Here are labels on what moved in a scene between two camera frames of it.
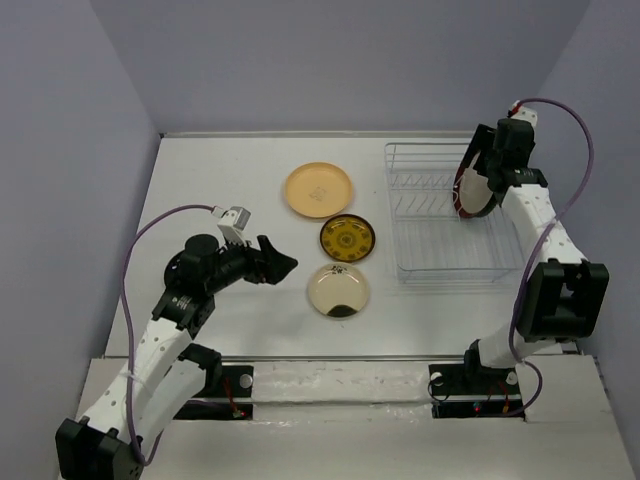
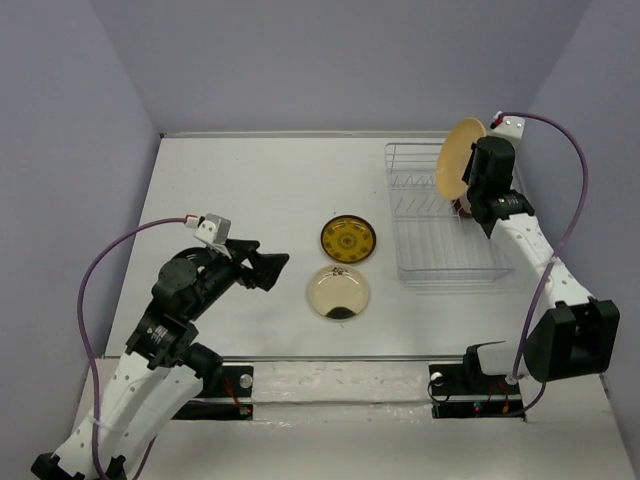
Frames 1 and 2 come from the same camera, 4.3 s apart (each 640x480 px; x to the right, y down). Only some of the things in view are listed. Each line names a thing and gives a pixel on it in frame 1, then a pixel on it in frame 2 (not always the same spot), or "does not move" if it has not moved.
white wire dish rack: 432,243 does not move
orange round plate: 318,190 to 454,156
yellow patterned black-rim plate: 347,238 does not move
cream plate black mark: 338,290 does not move
